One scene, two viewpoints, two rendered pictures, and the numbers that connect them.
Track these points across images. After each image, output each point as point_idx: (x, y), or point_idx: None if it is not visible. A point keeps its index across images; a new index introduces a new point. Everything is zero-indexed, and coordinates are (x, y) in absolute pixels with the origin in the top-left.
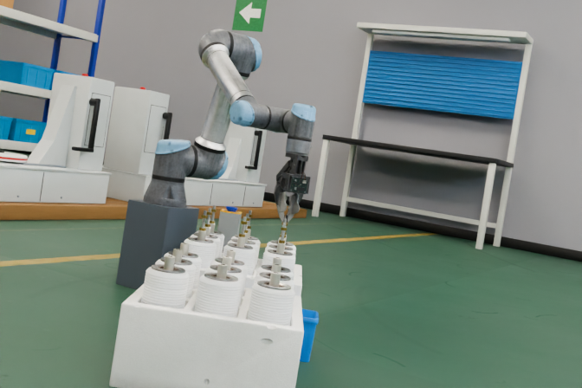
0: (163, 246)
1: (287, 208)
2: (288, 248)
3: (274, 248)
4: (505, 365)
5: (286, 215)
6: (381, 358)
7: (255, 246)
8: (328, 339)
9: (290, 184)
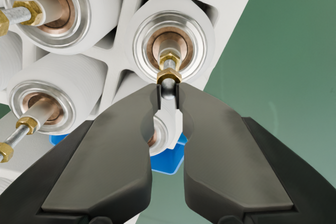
0: None
1: (182, 110)
2: (193, 54)
3: (143, 75)
4: None
5: (176, 88)
6: (264, 118)
7: (92, 41)
8: (243, 54)
9: None
